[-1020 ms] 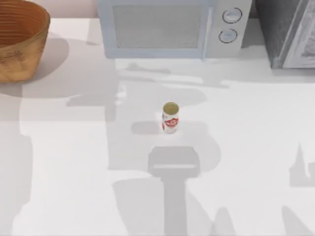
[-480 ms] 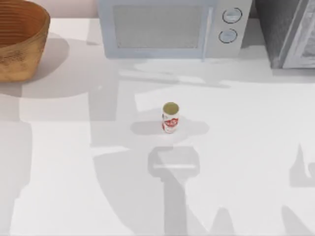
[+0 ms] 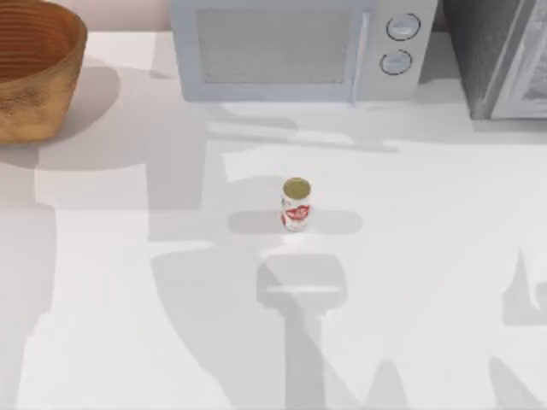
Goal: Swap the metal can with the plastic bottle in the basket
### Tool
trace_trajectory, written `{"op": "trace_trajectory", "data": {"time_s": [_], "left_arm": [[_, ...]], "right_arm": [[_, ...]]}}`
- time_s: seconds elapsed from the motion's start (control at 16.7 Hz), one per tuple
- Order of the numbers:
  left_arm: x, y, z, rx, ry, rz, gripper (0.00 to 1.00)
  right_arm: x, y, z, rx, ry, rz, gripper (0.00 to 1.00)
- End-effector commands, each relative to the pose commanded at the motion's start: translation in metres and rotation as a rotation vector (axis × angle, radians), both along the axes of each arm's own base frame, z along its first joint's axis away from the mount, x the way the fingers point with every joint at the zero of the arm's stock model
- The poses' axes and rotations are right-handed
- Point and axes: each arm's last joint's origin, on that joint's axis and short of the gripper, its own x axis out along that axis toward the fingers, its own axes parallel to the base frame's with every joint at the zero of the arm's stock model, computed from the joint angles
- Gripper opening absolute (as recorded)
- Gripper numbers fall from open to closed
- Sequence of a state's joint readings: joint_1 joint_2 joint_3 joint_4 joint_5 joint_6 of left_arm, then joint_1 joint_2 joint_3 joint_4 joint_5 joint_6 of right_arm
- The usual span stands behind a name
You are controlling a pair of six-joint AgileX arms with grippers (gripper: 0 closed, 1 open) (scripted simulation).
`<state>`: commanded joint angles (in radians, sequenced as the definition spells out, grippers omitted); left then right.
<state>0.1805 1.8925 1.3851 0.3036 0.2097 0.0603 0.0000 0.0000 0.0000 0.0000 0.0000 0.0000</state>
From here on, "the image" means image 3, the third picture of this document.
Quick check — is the red and white can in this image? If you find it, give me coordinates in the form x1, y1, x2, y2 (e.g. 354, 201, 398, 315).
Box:
279, 177, 313, 233

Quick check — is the microwave oven door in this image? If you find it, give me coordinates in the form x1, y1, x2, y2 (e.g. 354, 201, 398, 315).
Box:
168, 0, 369, 104

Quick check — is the pale microwave oven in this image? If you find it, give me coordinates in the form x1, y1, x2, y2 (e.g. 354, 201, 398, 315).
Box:
167, 0, 440, 105

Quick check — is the round microwave knob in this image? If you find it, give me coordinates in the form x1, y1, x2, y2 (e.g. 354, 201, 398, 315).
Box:
379, 48, 415, 77
385, 12, 422, 41

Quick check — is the brown wooden basket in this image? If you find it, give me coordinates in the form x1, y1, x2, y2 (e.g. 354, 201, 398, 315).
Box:
0, 0, 89, 144

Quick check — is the grey cabinet door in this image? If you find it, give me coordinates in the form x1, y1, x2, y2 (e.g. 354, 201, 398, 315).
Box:
488, 0, 547, 120

